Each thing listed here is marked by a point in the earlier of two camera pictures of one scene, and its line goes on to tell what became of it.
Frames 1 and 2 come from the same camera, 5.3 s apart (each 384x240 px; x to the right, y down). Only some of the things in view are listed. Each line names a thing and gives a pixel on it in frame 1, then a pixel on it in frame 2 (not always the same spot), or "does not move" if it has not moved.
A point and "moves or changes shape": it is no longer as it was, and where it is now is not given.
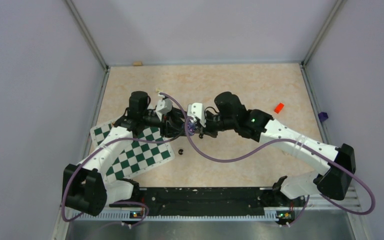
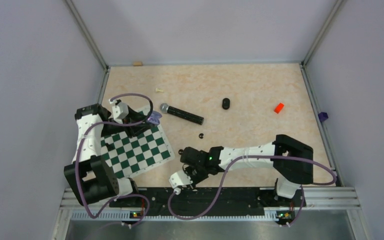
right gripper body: (214, 123) → (196, 174)
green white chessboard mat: (148, 148) does not move
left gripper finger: (180, 131) → (135, 130)
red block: (279, 108) does not move
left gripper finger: (178, 118) → (139, 116)
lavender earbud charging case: (191, 127) moves or changes shape
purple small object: (323, 116) does not move
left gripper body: (165, 126) → (127, 120)
